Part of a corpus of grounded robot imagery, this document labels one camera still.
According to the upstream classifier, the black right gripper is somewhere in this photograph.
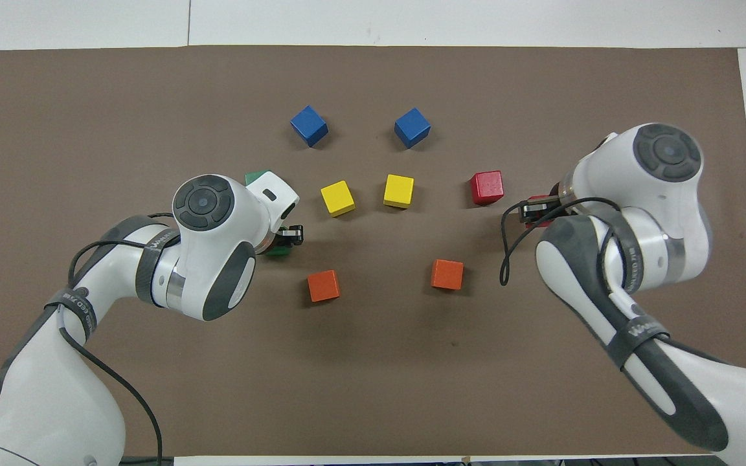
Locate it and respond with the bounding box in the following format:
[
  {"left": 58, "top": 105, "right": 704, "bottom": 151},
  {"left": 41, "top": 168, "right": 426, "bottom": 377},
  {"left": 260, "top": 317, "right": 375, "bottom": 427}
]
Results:
[{"left": 519, "top": 193, "right": 567, "bottom": 225}]

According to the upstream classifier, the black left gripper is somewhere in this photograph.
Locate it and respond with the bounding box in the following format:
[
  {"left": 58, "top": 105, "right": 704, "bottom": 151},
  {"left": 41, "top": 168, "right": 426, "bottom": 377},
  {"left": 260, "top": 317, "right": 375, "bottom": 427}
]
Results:
[{"left": 277, "top": 225, "right": 305, "bottom": 254}]

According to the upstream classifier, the red wooden cube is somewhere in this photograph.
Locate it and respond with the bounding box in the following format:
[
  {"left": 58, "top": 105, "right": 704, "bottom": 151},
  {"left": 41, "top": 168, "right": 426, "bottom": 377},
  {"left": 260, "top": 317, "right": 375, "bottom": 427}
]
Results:
[
  {"left": 469, "top": 170, "right": 505, "bottom": 206},
  {"left": 526, "top": 194, "right": 560, "bottom": 229}
]

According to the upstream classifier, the yellow wooden cube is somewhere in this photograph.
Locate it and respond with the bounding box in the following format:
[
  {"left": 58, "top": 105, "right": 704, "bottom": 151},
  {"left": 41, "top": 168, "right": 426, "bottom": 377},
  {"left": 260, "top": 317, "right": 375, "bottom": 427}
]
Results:
[
  {"left": 319, "top": 180, "right": 357, "bottom": 218},
  {"left": 383, "top": 173, "right": 415, "bottom": 210}
]

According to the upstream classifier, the orange wooden cube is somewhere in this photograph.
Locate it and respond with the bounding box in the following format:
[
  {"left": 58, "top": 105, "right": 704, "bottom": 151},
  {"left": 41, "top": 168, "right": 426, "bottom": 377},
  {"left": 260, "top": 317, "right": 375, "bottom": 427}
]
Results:
[
  {"left": 306, "top": 269, "right": 341, "bottom": 303},
  {"left": 430, "top": 259, "right": 465, "bottom": 291}
]

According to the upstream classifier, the blue wooden cube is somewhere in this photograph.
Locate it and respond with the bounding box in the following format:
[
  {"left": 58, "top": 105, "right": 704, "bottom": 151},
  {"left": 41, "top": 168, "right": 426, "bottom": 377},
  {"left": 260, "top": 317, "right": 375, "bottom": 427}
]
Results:
[
  {"left": 289, "top": 105, "right": 330, "bottom": 148},
  {"left": 393, "top": 107, "right": 432, "bottom": 150}
]

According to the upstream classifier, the brown paper mat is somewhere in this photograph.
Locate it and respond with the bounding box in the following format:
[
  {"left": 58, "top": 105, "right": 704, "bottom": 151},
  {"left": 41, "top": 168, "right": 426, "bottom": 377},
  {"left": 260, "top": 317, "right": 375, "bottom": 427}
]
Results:
[{"left": 0, "top": 44, "right": 746, "bottom": 458}]

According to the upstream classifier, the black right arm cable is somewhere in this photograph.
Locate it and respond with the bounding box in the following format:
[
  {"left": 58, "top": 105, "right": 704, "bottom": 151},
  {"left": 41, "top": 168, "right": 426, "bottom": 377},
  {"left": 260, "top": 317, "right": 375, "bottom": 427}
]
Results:
[{"left": 499, "top": 196, "right": 672, "bottom": 363}]

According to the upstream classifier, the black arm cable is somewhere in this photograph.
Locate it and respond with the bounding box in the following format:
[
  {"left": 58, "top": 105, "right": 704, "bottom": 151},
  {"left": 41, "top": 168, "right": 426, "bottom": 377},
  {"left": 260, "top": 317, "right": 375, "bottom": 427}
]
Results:
[
  {"left": 65, "top": 212, "right": 183, "bottom": 466},
  {"left": 499, "top": 196, "right": 672, "bottom": 363}
]

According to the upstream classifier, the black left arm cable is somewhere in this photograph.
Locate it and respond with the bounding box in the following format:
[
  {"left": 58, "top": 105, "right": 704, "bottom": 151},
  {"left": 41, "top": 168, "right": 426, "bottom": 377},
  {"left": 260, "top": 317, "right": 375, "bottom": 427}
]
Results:
[{"left": 65, "top": 212, "right": 183, "bottom": 466}]

